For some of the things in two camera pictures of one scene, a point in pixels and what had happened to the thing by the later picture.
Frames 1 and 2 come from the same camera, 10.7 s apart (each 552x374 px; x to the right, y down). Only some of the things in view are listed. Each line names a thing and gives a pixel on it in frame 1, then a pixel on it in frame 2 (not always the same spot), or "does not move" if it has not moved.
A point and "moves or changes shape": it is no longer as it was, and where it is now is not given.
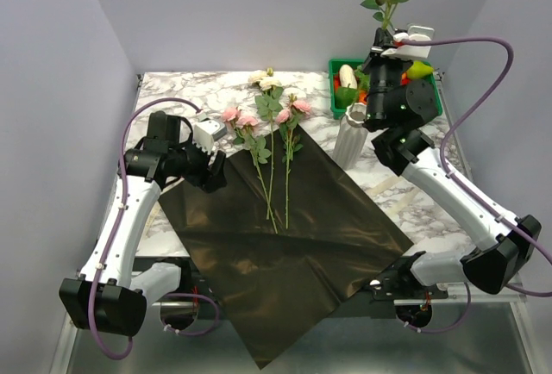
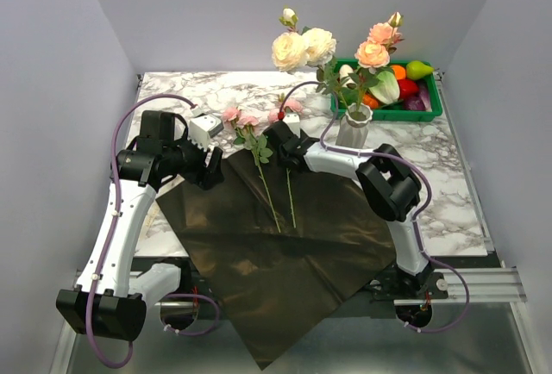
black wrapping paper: [289, 240] does not move
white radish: [348, 76] does not move
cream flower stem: [267, 103] -> [298, 48]
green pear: [419, 69] does not move
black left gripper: [216, 177] does not move
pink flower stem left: [255, 144] does not move
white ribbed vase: [351, 136] does not move
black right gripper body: [385, 73] -> [280, 158]
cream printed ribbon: [281, 207] moves or changes shape
